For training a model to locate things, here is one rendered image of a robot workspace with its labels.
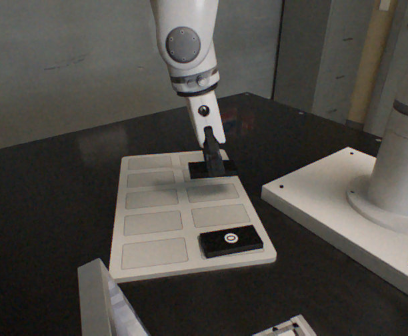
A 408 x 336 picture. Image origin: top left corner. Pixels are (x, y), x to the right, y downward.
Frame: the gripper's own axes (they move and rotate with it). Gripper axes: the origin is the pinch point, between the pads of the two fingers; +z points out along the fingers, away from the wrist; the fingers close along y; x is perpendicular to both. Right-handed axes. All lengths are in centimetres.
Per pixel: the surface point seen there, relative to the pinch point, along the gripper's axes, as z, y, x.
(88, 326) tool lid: -14.7, -41.9, 12.4
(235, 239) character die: 6.8, -16.1, 0.2
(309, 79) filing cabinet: 64, 206, -110
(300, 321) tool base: 7.7, -31.8, -4.5
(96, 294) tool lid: -14.9, -39.6, 12.2
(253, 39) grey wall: 25, 231, -71
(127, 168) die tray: 3.9, 13.1, 19.9
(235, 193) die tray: 8.7, -1.1, -3.0
